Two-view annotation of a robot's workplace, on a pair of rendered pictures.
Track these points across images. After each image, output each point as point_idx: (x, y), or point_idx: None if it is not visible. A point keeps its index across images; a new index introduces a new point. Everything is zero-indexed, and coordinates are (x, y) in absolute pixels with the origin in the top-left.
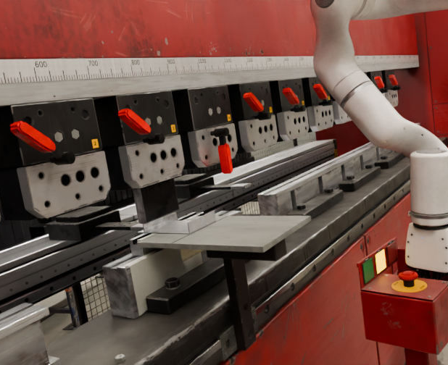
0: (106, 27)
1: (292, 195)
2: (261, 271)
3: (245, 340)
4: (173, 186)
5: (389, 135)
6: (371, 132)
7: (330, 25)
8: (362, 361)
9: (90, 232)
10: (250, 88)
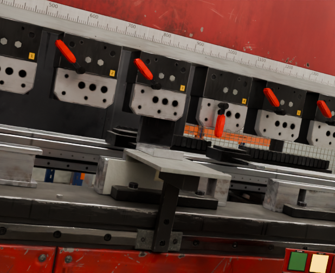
0: (152, 7)
1: (303, 194)
2: (203, 213)
3: (155, 244)
4: (173, 129)
5: None
6: None
7: None
8: None
9: (122, 143)
10: (279, 88)
